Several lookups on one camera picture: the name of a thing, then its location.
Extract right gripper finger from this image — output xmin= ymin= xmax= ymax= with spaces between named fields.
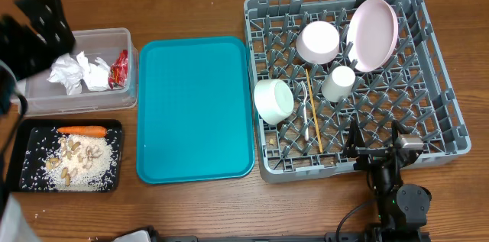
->
xmin=391 ymin=120 xmax=410 ymax=137
xmin=344 ymin=120 xmax=365 ymax=150

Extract wooden chopstick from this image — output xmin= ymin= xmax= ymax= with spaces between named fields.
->
xmin=305 ymin=69 xmax=323 ymax=153

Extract white plastic fork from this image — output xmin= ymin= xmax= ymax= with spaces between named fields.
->
xmin=300 ymin=81 xmax=309 ymax=143

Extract white paper cup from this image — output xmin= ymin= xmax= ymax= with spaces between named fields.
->
xmin=321 ymin=66 xmax=355 ymax=102

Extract small white plate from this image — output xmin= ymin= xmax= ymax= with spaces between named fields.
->
xmin=254 ymin=79 xmax=294 ymax=125

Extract large pink plate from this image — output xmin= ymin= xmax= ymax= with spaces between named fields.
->
xmin=346 ymin=0 xmax=398 ymax=73

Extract pink bowl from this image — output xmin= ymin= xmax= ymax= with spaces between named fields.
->
xmin=296 ymin=21 xmax=340 ymax=64

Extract red snack wrapper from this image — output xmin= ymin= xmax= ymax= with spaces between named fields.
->
xmin=108 ymin=50 xmax=128 ymax=89

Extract white napkin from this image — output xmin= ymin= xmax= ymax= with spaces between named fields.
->
xmin=76 ymin=51 xmax=110 ymax=92

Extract orange carrot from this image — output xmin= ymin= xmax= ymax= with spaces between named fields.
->
xmin=57 ymin=126 xmax=107 ymax=137

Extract white tissue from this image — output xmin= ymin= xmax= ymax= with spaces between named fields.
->
xmin=47 ymin=53 xmax=83 ymax=95

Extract rice and peanuts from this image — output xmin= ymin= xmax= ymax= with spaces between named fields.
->
xmin=18 ymin=127 xmax=122 ymax=192

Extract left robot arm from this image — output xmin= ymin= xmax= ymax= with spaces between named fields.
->
xmin=1 ymin=0 xmax=159 ymax=241

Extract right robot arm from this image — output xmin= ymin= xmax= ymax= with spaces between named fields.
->
xmin=335 ymin=121 xmax=432 ymax=242

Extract grey dishwasher rack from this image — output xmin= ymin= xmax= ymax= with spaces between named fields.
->
xmin=244 ymin=0 xmax=471 ymax=183

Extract teal serving tray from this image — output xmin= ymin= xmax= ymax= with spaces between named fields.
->
xmin=136 ymin=36 xmax=255 ymax=185

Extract clear plastic bin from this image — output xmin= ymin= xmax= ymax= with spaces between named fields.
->
xmin=18 ymin=27 xmax=138 ymax=116

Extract black tray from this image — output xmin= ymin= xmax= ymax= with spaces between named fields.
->
xmin=5 ymin=119 xmax=123 ymax=192

